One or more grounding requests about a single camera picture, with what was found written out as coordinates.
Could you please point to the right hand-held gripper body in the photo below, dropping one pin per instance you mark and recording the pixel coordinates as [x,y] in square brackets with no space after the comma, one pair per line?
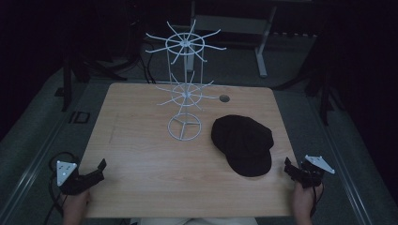
[313,170]

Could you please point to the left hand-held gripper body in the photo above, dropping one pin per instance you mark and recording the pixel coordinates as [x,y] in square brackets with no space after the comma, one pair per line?
[67,170]

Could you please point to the black cap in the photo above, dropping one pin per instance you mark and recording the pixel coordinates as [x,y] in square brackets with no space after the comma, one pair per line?
[242,145]

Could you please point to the person's right hand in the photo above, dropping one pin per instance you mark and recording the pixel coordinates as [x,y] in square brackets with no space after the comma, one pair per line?
[305,203]

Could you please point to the person's left hand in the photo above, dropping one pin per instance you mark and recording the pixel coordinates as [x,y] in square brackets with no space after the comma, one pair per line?
[75,207]

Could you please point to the black metal stand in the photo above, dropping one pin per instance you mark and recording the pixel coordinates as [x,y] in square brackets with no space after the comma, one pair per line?
[67,81]
[325,93]

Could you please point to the person's light clothing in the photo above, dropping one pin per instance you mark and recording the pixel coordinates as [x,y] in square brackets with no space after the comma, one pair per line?
[200,221]

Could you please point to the white metal desk frame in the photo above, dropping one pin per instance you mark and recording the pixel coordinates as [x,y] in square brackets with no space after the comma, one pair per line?
[263,47]

